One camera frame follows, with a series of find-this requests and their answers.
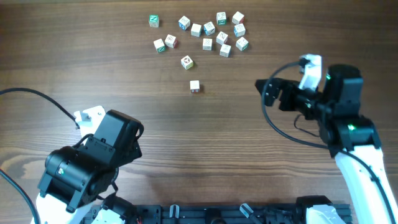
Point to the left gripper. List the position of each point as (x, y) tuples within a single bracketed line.
[(134, 152)]

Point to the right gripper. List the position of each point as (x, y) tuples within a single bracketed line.
[(290, 91)]

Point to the wooden block blue H side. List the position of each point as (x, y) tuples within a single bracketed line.
[(225, 50)]

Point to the wooden block red pattern top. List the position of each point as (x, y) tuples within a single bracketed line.
[(221, 38)]

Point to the wooden block red U side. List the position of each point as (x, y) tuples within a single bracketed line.
[(194, 86)]

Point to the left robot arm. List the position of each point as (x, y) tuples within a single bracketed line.
[(75, 176)]

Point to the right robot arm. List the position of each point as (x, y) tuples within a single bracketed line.
[(351, 138)]

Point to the wooden block green side right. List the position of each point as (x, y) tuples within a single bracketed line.
[(242, 44)]

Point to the wooden block blue P side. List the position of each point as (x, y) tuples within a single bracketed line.
[(239, 30)]

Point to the wooden block M top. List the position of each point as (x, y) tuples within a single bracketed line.
[(207, 44)]

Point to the wooden block blue X side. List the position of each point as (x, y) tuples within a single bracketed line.
[(209, 28)]

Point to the wooden block green Z side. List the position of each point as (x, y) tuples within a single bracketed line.
[(221, 18)]

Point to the wooden block yellow side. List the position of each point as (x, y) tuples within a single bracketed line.
[(187, 62)]

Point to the plain white wooden block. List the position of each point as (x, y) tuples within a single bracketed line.
[(196, 30)]

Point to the wooden block green side left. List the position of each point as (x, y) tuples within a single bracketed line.
[(159, 45)]

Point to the wooden block shell top red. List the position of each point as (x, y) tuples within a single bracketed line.
[(171, 41)]

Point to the wooden block green Z top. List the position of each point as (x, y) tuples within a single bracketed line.
[(154, 20)]

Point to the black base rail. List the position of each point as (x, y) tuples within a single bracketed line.
[(282, 213)]

